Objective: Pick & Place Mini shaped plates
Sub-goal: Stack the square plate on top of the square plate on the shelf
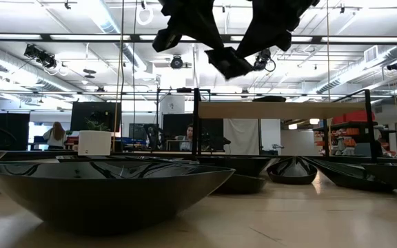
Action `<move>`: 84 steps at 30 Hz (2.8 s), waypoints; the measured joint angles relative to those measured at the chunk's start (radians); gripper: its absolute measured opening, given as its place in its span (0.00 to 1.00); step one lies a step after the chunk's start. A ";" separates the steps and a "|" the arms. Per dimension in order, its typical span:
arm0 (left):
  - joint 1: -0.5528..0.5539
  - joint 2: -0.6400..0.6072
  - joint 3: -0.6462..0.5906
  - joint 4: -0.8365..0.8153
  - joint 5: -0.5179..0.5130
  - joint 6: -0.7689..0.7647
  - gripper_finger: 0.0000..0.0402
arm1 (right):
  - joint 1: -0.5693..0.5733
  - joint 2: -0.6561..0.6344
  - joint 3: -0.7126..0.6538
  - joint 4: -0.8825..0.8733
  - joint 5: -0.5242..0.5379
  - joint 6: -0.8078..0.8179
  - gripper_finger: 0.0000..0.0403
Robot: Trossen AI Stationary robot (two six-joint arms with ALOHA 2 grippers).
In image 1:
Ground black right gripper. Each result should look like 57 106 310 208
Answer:
236 0 320 58

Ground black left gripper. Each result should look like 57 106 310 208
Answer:
152 0 225 52

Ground black square mini plate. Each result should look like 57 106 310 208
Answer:
204 46 254 81

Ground raised wooden shelf black legs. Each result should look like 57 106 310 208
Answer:
191 87 379 165

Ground white hanging cloth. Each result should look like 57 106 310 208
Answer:
223 118 261 156

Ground black partition panel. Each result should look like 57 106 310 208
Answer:
162 113 225 152

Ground person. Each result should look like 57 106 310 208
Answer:
42 121 68 151
174 123 194 152

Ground white ceiling vent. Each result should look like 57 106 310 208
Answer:
363 45 380 64

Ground dark monitor screen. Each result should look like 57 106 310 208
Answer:
128 123 160 141

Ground red storage box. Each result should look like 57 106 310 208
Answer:
332 110 376 124

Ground storage rack orange bins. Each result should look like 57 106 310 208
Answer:
314 110 397 158

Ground small plant in white pot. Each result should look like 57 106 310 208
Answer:
77 116 112 156

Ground black twin ceiling spotlight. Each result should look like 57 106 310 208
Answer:
23 43 58 70

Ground black cabinet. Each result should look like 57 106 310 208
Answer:
0 112 30 152

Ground black ceiling camera with cable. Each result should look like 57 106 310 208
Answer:
253 48 277 72

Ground round black ceiling camera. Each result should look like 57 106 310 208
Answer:
170 54 185 70

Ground white cable ring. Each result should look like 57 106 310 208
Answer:
136 6 154 26

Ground black hanging cable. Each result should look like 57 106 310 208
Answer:
131 0 139 152

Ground silver ceiling air duct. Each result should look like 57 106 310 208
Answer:
315 44 397 96
77 0 154 83
0 48 82 101

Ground yellow hanging cable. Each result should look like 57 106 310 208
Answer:
112 0 125 152

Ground black wall monitor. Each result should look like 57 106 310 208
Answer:
70 101 122 133

